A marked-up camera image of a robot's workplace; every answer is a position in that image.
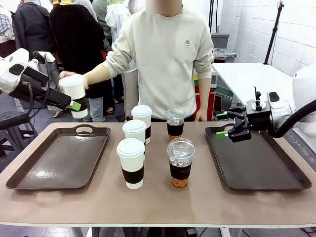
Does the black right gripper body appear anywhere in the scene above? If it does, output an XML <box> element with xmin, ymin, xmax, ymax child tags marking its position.
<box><xmin>245</xmin><ymin>110</ymin><xmax>274</xmax><ymax>132</ymax></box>

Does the bystander in light hoodie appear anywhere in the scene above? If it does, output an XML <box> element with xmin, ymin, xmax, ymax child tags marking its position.
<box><xmin>105</xmin><ymin>0</ymin><xmax>139</xmax><ymax>119</ymax></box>

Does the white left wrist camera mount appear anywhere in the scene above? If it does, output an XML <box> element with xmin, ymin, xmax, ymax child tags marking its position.
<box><xmin>31</xmin><ymin>50</ymin><xmax>56</xmax><ymax>65</ymax></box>

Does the bystander in dark coat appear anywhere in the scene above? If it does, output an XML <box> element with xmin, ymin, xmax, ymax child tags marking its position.
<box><xmin>11</xmin><ymin>0</ymin><xmax>56</xmax><ymax>59</ymax></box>

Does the grey plastic bin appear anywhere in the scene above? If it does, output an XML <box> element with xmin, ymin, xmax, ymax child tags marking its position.
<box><xmin>210</xmin><ymin>33</ymin><xmax>230</xmax><ymax>49</ymax></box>

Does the black round stool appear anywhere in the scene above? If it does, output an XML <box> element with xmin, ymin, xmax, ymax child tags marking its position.
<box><xmin>0</xmin><ymin>111</ymin><xmax>39</xmax><ymax>158</ymax></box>

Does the person's right hand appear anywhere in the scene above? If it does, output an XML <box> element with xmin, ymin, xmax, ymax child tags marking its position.
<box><xmin>58</xmin><ymin>71</ymin><xmax>89</xmax><ymax>91</ymax></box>

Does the bystander in black jacket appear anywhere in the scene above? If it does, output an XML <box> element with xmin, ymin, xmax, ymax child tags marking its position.
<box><xmin>48</xmin><ymin>0</ymin><xmax>109</xmax><ymax>99</ymax></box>

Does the red box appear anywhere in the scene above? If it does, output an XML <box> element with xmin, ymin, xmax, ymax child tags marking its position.
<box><xmin>194</xmin><ymin>85</ymin><xmax>216</xmax><ymax>122</ymax></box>

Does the dark brown plastic tray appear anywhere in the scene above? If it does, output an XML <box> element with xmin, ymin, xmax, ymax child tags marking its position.
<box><xmin>5</xmin><ymin>124</ymin><xmax>112</xmax><ymax>191</ymax></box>
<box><xmin>204</xmin><ymin>123</ymin><xmax>312</xmax><ymax>191</ymax></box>

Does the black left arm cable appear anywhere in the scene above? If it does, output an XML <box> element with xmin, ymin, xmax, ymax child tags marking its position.
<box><xmin>21</xmin><ymin>53</ymin><xmax>53</xmax><ymax>119</ymax></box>

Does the person's cream sweater torso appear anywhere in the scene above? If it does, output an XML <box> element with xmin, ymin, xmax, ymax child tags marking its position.
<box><xmin>101</xmin><ymin>4</ymin><xmax>215</xmax><ymax>121</ymax></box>

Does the black vertical pole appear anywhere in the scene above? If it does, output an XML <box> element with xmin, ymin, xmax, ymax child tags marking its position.
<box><xmin>208</xmin><ymin>0</ymin><xmax>216</xmax><ymax>34</ymax></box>

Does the white paper cup black sleeve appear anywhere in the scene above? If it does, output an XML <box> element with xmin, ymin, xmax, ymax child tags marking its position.
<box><xmin>122</xmin><ymin>119</ymin><xmax>147</xmax><ymax>158</ymax></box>
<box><xmin>58</xmin><ymin>74</ymin><xmax>89</xmax><ymax>119</ymax></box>
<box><xmin>116</xmin><ymin>137</ymin><xmax>146</xmax><ymax>190</ymax></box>
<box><xmin>130</xmin><ymin>105</ymin><xmax>153</xmax><ymax>145</ymax></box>

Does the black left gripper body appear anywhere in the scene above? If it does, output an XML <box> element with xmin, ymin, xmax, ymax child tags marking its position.
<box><xmin>9</xmin><ymin>66</ymin><xmax>72</xmax><ymax>110</ymax></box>

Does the person's left forearm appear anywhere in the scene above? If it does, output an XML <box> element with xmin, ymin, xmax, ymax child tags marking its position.
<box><xmin>197</xmin><ymin>74</ymin><xmax>213</xmax><ymax>112</ymax></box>

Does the white background table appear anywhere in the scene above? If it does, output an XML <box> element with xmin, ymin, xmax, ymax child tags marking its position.
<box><xmin>211</xmin><ymin>61</ymin><xmax>307</xmax><ymax>111</ymax></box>

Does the clear iced coffee cup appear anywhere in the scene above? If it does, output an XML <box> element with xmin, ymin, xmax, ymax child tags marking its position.
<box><xmin>164</xmin><ymin>105</ymin><xmax>186</xmax><ymax>143</ymax></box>
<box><xmin>166</xmin><ymin>137</ymin><xmax>196</xmax><ymax>189</ymax></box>

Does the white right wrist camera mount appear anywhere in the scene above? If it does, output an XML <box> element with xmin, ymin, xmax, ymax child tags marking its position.
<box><xmin>246</xmin><ymin>85</ymin><xmax>268</xmax><ymax>112</ymax></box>

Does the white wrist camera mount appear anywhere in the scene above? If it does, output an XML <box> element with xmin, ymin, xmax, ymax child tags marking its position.
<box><xmin>31</xmin><ymin>50</ymin><xmax>56</xmax><ymax>65</ymax></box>
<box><xmin>246</xmin><ymin>85</ymin><xmax>268</xmax><ymax>112</ymax></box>

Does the wire rack with items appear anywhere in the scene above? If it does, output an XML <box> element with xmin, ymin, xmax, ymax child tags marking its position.
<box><xmin>212</xmin><ymin>47</ymin><xmax>238</xmax><ymax>59</ymax></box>

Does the black tripod stand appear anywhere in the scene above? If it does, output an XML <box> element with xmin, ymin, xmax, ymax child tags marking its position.
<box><xmin>263</xmin><ymin>0</ymin><xmax>285</xmax><ymax>66</ymax></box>

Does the person's right forearm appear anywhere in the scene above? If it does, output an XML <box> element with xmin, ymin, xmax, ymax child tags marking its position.
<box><xmin>83</xmin><ymin>63</ymin><xmax>112</xmax><ymax>86</ymax></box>

